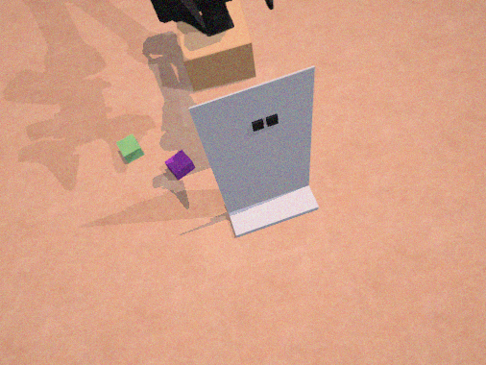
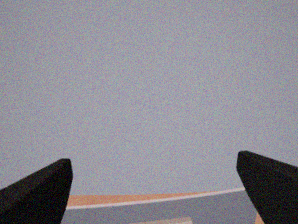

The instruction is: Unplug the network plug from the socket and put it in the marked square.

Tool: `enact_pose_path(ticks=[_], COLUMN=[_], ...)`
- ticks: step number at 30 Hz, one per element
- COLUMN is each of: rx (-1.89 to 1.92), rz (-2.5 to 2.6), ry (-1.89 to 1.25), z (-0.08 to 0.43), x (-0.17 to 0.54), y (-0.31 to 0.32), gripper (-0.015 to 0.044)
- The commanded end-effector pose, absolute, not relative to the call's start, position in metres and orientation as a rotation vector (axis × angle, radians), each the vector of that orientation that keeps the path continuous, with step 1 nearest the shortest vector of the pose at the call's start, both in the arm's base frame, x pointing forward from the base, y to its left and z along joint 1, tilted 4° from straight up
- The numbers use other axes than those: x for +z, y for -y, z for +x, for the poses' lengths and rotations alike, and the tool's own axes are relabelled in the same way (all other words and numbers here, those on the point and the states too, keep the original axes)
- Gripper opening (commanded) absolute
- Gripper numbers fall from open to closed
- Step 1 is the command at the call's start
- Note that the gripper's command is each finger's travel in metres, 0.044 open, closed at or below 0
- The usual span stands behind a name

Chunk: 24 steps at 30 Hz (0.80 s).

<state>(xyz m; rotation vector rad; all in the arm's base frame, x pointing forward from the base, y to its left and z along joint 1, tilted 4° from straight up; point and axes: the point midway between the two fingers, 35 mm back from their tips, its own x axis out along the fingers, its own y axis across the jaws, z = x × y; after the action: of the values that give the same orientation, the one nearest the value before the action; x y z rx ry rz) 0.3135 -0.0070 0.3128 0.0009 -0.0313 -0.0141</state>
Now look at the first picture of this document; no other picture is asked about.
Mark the grey panel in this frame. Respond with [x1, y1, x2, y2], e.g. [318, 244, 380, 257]
[188, 65, 319, 237]

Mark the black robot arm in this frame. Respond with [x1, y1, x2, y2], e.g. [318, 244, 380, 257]
[192, 0, 234, 37]

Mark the green block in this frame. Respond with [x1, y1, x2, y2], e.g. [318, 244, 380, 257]
[116, 134, 145, 163]

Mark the purple cube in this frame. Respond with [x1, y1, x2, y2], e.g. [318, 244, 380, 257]
[165, 150, 195, 180]

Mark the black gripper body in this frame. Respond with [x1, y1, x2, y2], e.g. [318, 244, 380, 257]
[151, 0, 172, 23]

